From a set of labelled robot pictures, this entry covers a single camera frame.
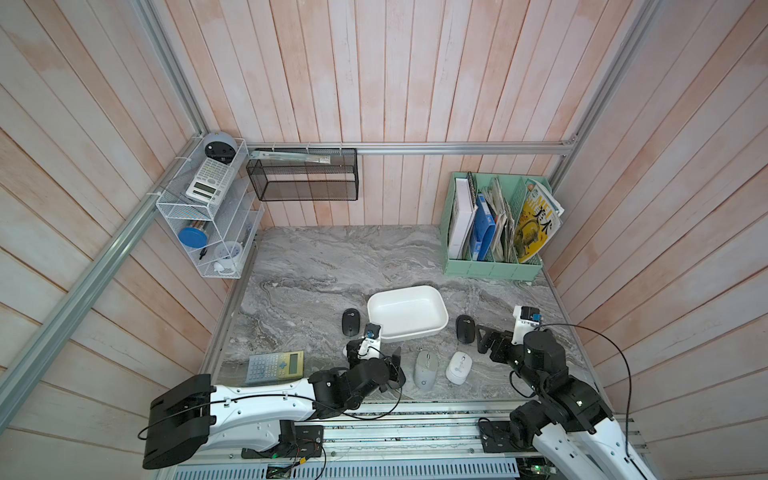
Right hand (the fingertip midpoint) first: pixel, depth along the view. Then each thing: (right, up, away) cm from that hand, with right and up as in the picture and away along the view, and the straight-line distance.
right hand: (488, 327), depth 76 cm
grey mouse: (-15, -13, +6) cm, 21 cm away
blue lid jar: (-77, +23, 0) cm, 81 cm away
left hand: (-28, -6, +2) cm, 28 cm away
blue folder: (+5, +28, +17) cm, 33 cm away
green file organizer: (+19, +43, +27) cm, 54 cm away
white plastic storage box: (-19, 0, +22) cm, 29 cm away
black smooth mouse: (-38, -2, +16) cm, 41 cm away
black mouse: (-2, -4, +13) cm, 14 cm away
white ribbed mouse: (-6, -13, +7) cm, 16 cm away
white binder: (-3, +32, +14) cm, 35 cm away
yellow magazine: (+25, +31, +22) cm, 46 cm away
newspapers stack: (+15, +22, +25) cm, 36 cm away
